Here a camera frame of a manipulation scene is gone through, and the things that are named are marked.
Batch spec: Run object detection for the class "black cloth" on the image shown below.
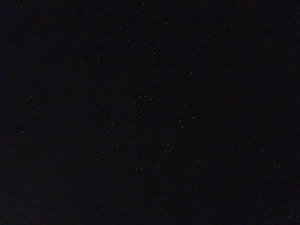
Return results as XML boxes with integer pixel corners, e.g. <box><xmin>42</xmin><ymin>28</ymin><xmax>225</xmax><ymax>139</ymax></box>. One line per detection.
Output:
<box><xmin>0</xmin><ymin>0</ymin><xmax>300</xmax><ymax>225</ymax></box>

